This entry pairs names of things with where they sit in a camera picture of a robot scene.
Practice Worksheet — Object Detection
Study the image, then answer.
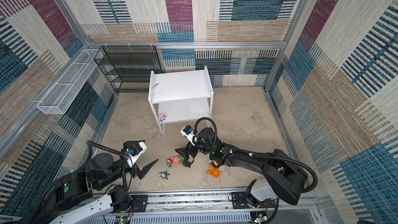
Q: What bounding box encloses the white two-tier shelf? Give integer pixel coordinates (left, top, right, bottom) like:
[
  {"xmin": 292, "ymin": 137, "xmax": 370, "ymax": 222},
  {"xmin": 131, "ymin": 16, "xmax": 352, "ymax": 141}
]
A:
[{"xmin": 148, "ymin": 66, "xmax": 214, "ymax": 137}]

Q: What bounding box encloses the black blue Luxray figure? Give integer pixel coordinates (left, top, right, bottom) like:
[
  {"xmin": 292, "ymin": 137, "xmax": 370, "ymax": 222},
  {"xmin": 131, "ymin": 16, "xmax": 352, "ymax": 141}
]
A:
[{"xmin": 183, "ymin": 160, "xmax": 192, "ymax": 168}]

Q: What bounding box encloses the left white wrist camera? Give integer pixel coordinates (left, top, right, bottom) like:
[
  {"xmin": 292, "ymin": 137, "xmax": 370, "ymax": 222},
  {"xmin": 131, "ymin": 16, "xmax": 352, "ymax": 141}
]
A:
[{"xmin": 123, "ymin": 140, "xmax": 147, "ymax": 168}]

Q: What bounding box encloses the aluminium mounting rail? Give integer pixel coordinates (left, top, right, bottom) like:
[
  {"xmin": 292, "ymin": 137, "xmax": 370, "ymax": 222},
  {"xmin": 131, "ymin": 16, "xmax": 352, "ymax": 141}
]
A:
[{"xmin": 71, "ymin": 187, "xmax": 324, "ymax": 224}]

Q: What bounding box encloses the grey hood Doraemon figure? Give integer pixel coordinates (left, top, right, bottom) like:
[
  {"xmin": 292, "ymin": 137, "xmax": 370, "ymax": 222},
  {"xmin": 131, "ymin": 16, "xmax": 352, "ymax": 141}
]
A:
[{"xmin": 158, "ymin": 171, "xmax": 170, "ymax": 179}]

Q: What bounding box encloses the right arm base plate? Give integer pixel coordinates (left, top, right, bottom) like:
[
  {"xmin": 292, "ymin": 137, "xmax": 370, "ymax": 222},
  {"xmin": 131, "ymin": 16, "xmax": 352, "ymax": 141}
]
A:
[{"xmin": 228, "ymin": 191, "xmax": 276, "ymax": 209}]

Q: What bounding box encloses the white wire mesh basket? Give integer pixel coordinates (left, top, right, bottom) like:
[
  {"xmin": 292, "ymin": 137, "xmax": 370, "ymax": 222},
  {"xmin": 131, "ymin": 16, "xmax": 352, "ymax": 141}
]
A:
[{"xmin": 37, "ymin": 49, "xmax": 98, "ymax": 115}]

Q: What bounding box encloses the pink green cactus figure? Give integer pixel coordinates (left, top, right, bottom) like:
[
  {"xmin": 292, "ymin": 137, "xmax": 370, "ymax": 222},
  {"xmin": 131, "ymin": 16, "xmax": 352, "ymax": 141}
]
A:
[{"xmin": 171, "ymin": 155, "xmax": 185, "ymax": 166}]

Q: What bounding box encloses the red hat Doraemon figure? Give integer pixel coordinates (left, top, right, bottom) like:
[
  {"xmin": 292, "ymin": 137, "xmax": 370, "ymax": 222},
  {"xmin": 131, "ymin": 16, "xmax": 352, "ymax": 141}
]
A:
[{"xmin": 166, "ymin": 158, "xmax": 173, "ymax": 168}]

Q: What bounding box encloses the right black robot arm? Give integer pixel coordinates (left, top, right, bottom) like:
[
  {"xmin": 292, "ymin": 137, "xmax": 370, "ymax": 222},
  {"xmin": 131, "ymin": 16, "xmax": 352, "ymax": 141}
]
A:
[{"xmin": 176, "ymin": 117, "xmax": 318, "ymax": 208}]

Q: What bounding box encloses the pink hood Doraemon figure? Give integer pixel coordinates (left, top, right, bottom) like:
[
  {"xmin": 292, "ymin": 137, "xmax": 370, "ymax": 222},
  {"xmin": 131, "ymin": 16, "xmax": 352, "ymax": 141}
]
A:
[{"xmin": 158, "ymin": 114, "xmax": 166, "ymax": 122}]

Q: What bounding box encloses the black wire mesh rack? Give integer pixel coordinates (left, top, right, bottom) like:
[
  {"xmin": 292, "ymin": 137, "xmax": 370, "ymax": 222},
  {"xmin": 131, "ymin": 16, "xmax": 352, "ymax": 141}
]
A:
[{"xmin": 94, "ymin": 46, "xmax": 163, "ymax": 93}]

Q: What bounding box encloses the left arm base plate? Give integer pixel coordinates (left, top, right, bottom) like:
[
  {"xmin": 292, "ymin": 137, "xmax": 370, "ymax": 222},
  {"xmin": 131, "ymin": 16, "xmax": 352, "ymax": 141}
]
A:
[{"xmin": 119, "ymin": 195, "xmax": 148, "ymax": 215}]

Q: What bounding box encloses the orange yellow Pokemon figure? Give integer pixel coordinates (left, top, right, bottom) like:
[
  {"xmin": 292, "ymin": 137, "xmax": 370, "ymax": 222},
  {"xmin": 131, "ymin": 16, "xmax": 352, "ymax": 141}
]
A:
[{"xmin": 207, "ymin": 163, "xmax": 221, "ymax": 178}]

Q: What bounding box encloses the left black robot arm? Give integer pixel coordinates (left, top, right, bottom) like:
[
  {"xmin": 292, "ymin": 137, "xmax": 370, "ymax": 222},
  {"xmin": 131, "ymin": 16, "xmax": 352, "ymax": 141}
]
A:
[{"xmin": 17, "ymin": 141, "xmax": 157, "ymax": 224}]

